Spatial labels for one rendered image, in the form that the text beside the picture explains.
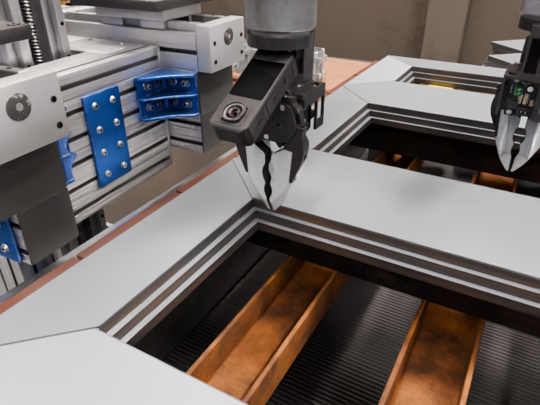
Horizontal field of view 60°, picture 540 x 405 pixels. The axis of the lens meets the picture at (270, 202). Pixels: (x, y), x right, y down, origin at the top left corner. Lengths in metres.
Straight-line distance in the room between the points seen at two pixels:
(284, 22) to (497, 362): 0.63
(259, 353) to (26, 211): 0.38
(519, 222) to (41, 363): 0.52
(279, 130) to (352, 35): 4.22
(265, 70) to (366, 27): 4.19
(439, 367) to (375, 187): 0.24
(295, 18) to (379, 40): 4.18
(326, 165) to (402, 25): 3.94
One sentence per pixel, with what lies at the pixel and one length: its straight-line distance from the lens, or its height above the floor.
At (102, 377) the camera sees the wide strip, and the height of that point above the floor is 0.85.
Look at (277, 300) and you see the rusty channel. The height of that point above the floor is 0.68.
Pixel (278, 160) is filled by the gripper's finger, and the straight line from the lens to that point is 0.55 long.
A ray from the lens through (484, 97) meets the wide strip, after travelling 1.09.
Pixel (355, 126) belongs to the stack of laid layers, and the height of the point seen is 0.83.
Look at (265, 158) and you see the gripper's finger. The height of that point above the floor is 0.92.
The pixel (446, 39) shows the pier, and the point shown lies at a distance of 4.37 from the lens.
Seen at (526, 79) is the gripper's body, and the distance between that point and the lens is 0.67.
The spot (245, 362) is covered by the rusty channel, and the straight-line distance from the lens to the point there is 0.63.
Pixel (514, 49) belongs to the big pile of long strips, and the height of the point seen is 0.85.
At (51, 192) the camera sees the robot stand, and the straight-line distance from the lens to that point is 0.76.
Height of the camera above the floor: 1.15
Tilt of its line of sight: 30 degrees down
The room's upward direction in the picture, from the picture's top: straight up
